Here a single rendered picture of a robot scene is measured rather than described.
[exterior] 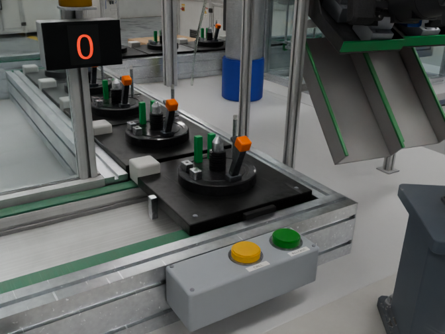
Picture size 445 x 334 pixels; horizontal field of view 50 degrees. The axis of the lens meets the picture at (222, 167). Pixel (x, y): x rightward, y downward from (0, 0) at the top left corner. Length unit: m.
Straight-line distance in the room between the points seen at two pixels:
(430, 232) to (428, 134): 0.53
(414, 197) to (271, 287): 0.22
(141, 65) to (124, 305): 1.48
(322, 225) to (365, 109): 0.29
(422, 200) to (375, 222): 0.36
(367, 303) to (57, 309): 0.44
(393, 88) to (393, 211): 0.26
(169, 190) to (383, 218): 0.45
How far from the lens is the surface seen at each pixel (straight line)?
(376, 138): 0.97
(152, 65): 2.04
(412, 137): 1.05
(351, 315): 0.75
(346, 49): 0.86
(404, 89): 1.11
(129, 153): 0.97
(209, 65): 2.16
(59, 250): 0.78
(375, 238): 0.94
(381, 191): 1.13
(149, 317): 0.68
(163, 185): 0.83
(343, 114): 0.96
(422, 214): 0.61
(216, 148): 0.82
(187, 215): 0.73
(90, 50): 0.79
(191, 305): 0.60
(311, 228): 0.78
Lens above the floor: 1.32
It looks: 23 degrees down
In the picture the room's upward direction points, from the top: 1 degrees clockwise
